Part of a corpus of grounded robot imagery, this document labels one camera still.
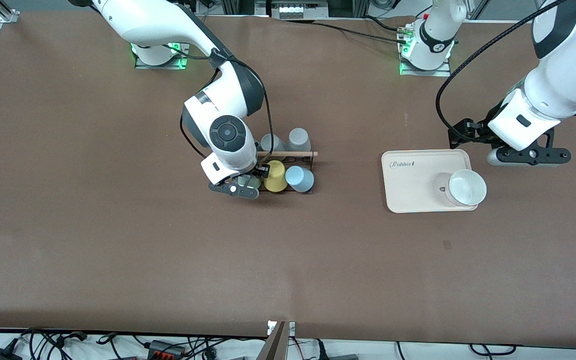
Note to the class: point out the pale green cup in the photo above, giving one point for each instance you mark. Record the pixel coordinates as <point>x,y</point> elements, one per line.
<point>254,183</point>

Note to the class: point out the wooden post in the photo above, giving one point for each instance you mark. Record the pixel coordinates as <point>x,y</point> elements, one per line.
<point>274,345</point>

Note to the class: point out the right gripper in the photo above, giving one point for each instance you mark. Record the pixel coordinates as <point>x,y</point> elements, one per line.
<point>261,171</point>

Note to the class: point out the light blue cup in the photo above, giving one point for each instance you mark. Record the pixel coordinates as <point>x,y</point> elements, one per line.
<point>299,179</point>

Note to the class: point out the grey cup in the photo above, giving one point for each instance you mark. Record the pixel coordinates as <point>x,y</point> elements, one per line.
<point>298,137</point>
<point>270,142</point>

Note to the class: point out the white power strip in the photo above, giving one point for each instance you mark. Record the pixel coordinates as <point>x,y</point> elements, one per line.
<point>290,10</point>

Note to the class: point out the cream plastic tray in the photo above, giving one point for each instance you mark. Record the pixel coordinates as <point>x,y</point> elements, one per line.
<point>418,170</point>

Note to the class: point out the white bowl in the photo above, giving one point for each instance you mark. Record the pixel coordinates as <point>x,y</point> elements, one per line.
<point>465,187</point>

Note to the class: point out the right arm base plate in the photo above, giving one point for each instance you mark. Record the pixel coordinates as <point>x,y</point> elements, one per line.
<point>160,66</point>

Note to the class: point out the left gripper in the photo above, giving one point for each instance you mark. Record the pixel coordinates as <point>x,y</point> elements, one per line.
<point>479,129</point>

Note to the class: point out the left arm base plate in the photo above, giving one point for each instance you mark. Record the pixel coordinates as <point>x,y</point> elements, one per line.
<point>425,73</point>

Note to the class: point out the white bracket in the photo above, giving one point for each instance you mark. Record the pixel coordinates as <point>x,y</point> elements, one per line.
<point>292,327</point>

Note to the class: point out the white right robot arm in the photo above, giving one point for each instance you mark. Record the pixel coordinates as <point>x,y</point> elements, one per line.
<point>143,20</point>

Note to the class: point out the yellow cup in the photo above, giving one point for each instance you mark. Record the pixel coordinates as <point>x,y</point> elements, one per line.
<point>275,177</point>

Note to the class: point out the black red power strip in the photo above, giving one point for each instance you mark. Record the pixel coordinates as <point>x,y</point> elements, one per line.
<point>165,349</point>

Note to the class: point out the black power adapter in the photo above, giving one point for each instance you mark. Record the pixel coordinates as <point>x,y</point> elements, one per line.
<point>0,354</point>

